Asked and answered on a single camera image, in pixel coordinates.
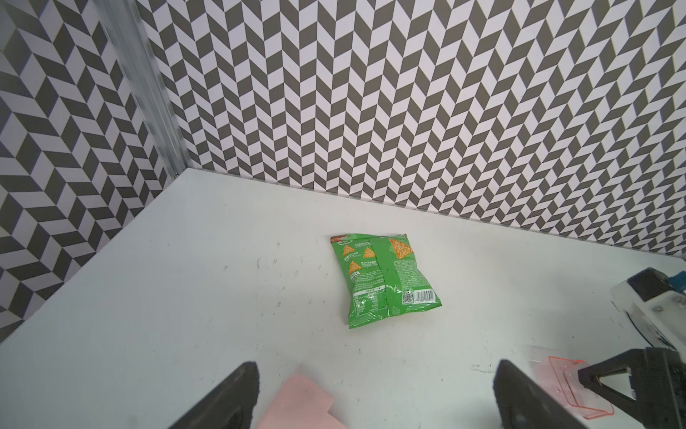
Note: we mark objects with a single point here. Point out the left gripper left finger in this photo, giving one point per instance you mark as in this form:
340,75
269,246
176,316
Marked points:
229,405

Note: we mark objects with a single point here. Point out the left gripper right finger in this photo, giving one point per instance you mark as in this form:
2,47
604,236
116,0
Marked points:
523,404

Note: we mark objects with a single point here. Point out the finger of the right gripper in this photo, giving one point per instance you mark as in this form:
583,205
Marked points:
656,376

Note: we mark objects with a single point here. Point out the pink transparent tray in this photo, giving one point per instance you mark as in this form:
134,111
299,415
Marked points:
559,378

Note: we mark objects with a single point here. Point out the green snack bag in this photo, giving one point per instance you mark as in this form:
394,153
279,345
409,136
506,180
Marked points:
383,278

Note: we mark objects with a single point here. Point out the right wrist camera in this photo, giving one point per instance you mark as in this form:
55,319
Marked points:
655,304

